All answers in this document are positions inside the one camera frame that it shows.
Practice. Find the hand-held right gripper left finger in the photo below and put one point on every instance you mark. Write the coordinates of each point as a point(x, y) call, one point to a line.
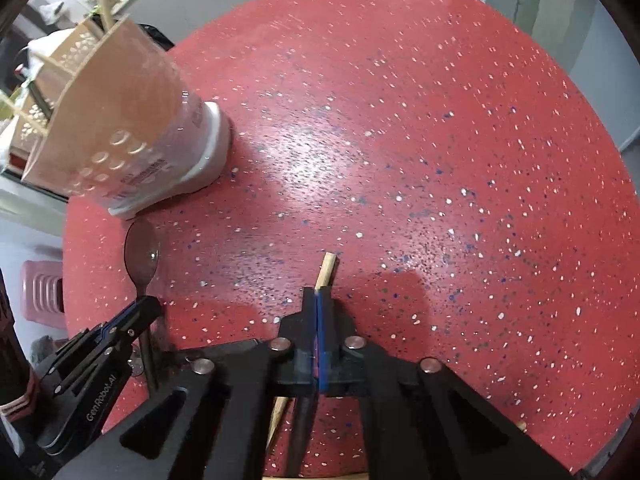
point(310, 330)

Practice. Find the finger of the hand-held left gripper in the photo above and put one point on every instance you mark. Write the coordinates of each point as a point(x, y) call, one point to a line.
point(90, 335)
point(140, 325)

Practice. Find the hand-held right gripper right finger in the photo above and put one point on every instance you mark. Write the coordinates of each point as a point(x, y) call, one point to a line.
point(325, 340)

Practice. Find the beige plastic utensil holder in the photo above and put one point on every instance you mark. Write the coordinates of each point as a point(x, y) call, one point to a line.
point(135, 125)

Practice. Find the pink plastic stool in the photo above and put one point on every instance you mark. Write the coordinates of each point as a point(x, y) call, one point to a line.
point(42, 290)

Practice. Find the person's dark clothing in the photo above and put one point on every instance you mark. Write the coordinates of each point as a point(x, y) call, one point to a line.
point(12, 350)

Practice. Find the black hanging cloth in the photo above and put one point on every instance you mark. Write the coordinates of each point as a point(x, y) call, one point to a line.
point(152, 37)

